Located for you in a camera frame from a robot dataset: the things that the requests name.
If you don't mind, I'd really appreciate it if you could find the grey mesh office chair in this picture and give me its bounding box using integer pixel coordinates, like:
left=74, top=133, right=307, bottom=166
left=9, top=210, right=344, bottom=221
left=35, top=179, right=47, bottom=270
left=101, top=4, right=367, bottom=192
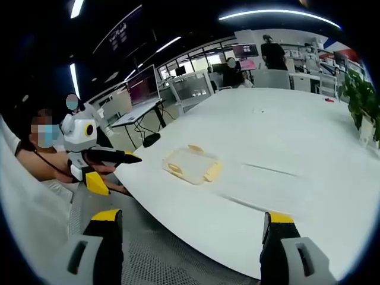
left=168, top=69, right=215, bottom=114

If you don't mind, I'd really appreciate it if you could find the clear box with yellow buckles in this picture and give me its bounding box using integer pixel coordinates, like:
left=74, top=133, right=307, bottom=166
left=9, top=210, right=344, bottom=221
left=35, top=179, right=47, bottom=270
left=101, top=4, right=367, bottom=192
left=161, top=144, right=224, bottom=186

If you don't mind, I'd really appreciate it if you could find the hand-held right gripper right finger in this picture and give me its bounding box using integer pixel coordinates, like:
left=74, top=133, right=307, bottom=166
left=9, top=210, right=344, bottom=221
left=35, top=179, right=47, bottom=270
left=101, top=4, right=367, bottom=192
left=259, top=211, right=338, bottom=285

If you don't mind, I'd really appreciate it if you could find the small wall monitor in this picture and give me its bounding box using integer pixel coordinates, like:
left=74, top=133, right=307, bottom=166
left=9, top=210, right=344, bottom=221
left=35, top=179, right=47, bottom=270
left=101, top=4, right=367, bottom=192
left=231, top=43, right=259, bottom=59

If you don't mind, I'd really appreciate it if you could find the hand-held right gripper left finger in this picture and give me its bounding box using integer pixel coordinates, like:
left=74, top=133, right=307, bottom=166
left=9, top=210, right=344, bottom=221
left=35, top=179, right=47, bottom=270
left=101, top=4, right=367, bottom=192
left=54, top=208, right=124, bottom=285

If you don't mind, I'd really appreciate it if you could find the black object on floor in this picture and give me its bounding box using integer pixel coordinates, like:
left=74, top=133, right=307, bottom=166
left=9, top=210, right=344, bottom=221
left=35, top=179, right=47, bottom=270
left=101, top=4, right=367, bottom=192
left=142, top=132, right=162, bottom=148

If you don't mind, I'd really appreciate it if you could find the person's white shirt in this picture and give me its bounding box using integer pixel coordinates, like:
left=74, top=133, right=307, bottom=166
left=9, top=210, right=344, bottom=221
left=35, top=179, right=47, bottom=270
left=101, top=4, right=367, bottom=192
left=0, top=115, right=75, bottom=268

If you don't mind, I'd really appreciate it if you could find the hanging dark ceiling screen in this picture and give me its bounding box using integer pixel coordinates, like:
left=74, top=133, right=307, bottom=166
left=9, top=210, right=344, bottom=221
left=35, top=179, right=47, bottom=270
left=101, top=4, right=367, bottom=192
left=93, top=4, right=159, bottom=58

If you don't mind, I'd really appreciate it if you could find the white standing desk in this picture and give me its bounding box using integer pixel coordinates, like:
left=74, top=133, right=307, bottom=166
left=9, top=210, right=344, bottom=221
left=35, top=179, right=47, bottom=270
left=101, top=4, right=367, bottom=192
left=110, top=99, right=167, bottom=150

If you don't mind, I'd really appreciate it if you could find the green potted plant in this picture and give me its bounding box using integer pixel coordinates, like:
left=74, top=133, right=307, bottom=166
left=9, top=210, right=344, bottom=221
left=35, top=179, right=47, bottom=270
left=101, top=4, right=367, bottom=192
left=338, top=67, right=380, bottom=149

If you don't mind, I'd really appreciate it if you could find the large computer monitor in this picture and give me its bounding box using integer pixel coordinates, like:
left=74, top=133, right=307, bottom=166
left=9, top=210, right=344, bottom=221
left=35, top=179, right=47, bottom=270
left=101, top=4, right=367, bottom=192
left=126, top=64, right=163, bottom=108

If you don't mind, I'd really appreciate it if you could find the black cable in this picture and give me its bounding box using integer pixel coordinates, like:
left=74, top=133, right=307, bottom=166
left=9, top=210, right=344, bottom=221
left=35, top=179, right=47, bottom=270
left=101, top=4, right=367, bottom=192
left=33, top=149, right=77, bottom=180

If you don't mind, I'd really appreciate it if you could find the long ceiling light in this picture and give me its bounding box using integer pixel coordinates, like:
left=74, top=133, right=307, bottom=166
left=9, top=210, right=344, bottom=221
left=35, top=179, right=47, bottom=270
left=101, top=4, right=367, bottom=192
left=69, top=62, right=81, bottom=96
left=218, top=8, right=343, bottom=31
left=155, top=36, right=182, bottom=54
left=69, top=0, right=84, bottom=19

